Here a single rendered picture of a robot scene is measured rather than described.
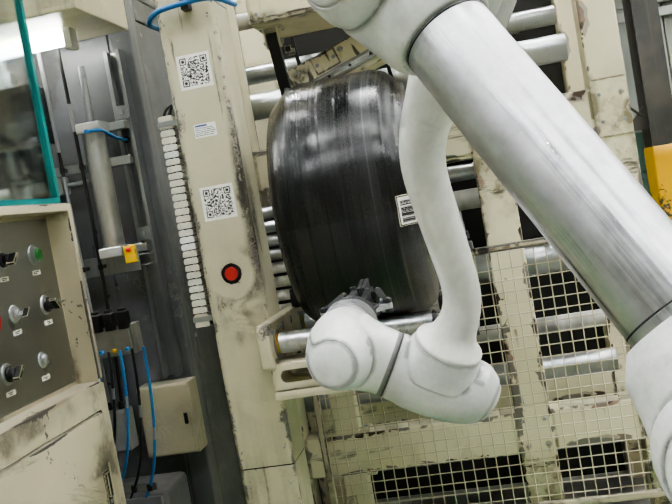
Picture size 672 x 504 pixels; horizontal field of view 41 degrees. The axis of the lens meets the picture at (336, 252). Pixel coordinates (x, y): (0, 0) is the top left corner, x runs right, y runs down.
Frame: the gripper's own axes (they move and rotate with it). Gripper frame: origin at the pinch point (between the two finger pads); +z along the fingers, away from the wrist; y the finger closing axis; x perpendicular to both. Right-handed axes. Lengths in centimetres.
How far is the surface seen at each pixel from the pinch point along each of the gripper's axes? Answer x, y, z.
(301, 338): 12.3, 17.6, 17.1
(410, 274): 1.4, -7.8, 12.9
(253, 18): -57, 23, 61
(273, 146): -28.2, 15.0, 17.0
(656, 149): 114, -228, 914
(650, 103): 61, -230, 923
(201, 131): -33, 33, 31
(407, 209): -12.0, -9.8, 10.3
